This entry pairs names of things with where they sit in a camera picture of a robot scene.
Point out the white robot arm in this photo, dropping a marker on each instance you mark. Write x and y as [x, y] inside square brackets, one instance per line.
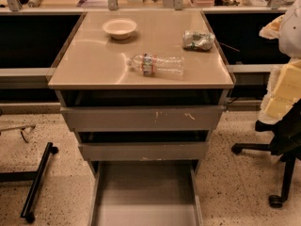
[287, 29]

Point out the black office chair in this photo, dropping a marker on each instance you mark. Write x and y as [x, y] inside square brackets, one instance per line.
[286, 143]

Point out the grey drawer cabinet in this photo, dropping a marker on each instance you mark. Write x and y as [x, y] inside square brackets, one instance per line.
[130, 91]

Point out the grey middle drawer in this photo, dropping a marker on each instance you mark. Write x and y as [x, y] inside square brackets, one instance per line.
[143, 151]

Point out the white paper bowl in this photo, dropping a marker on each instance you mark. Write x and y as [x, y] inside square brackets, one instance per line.
[119, 29]

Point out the grey open bottom drawer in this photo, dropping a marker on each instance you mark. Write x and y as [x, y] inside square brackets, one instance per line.
[145, 193]

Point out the crumpled silver snack bag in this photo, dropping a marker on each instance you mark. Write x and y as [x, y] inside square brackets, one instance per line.
[197, 40]

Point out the grey top drawer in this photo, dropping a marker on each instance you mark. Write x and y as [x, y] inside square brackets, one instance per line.
[141, 118]

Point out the clear plastic water bottle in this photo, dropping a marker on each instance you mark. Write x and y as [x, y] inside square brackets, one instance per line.
[150, 64]

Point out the metal frame on floor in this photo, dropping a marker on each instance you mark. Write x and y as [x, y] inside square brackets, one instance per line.
[23, 129]

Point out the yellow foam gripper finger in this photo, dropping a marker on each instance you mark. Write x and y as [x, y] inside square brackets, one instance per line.
[286, 82]
[273, 109]

